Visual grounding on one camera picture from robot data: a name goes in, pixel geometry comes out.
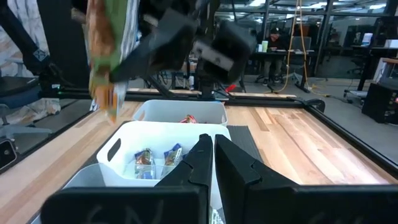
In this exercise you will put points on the clear plastic bin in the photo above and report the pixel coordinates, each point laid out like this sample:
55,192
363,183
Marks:
87,179

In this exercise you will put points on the person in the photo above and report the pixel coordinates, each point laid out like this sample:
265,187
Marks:
275,46

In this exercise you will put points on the crumpled white plastic sheet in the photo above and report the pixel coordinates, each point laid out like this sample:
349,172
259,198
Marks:
37,110

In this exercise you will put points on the black frame hook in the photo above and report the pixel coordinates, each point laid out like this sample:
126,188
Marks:
315,105

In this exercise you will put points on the dark woven placemat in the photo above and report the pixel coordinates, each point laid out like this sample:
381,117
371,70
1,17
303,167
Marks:
244,143

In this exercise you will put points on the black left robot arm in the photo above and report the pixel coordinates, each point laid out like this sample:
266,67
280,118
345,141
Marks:
206,84

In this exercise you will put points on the black long desk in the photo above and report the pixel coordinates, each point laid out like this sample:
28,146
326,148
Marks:
298,54

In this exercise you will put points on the light blue granola bar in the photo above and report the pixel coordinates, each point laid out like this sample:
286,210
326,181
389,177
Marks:
107,46
216,217

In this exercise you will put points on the blue denim garment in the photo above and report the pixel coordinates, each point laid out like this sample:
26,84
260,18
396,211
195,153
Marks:
144,160

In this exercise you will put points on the purple green granola bar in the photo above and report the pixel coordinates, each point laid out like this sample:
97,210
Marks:
173,155

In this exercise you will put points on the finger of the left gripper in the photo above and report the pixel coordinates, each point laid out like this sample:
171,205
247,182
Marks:
158,46
78,15

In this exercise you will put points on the grey plastic bin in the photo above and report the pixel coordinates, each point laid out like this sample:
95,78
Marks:
174,110

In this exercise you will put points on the black equipment box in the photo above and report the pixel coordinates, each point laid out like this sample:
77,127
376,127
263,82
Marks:
379,102

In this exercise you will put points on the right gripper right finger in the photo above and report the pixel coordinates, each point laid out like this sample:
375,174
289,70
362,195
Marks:
295,205

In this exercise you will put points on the small red object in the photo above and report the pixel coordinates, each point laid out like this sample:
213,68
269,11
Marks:
230,88

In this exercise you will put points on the green cup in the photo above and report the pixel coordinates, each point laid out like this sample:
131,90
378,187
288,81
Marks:
264,46

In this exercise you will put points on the white plastic bin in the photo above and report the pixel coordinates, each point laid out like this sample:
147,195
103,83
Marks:
149,137

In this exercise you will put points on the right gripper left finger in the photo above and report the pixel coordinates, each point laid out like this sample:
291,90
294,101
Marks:
140,205

